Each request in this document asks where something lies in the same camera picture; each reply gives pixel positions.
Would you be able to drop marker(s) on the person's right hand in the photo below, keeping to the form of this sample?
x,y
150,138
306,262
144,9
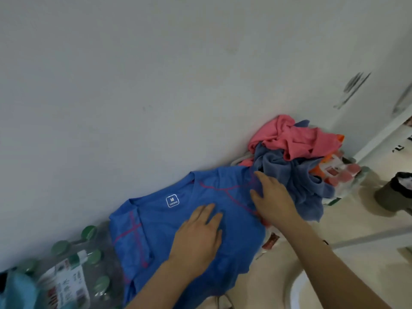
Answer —
x,y
276,205

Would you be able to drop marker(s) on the person's left hand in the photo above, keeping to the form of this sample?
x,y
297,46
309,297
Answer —
x,y
196,244

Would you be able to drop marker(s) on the grey-blue towel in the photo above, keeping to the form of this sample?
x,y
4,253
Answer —
x,y
302,183

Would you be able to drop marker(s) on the blue t-shirt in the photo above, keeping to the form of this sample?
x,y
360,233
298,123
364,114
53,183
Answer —
x,y
154,228

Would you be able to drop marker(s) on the orange t-shirt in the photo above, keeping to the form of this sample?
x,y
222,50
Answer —
x,y
323,164

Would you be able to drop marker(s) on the light blue backpack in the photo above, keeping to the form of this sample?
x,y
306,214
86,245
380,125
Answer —
x,y
16,292

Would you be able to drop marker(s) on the person's right forearm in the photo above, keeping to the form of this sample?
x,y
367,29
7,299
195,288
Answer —
x,y
334,273

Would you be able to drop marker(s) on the person's left forearm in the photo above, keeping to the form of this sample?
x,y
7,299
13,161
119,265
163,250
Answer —
x,y
167,292

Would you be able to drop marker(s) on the white and black sneaker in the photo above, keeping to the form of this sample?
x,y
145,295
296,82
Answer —
x,y
223,302

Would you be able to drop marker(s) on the grey trash bin black bag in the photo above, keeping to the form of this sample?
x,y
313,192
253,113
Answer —
x,y
392,196

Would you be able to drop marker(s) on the stack of water bottle packs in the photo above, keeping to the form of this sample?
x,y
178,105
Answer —
x,y
64,279

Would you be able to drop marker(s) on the white gym machine frame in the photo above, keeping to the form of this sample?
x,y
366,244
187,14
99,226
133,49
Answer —
x,y
379,141

